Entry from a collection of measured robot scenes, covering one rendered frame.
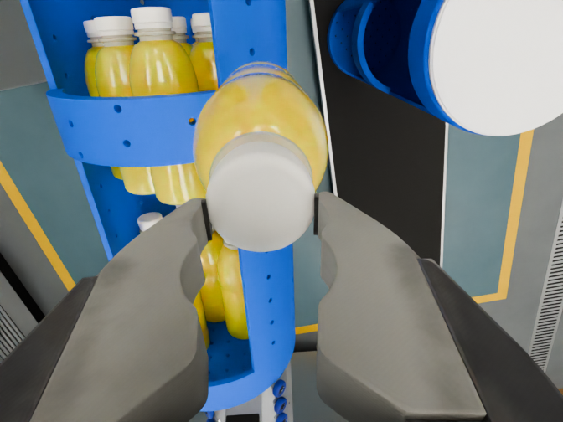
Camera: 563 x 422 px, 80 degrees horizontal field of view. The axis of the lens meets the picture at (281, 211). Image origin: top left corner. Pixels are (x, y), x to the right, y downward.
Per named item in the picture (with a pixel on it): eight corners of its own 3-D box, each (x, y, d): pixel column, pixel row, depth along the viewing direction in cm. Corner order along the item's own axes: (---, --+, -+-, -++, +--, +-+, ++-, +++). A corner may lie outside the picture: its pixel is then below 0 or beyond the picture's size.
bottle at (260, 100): (301, 141, 32) (345, 256, 15) (225, 145, 31) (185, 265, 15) (301, 59, 28) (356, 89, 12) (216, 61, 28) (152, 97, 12)
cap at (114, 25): (133, 36, 41) (130, 19, 40) (136, 36, 38) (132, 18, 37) (98, 38, 40) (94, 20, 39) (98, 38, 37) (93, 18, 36)
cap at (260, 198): (309, 225, 14) (315, 249, 13) (218, 229, 14) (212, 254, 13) (310, 135, 13) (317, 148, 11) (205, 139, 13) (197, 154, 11)
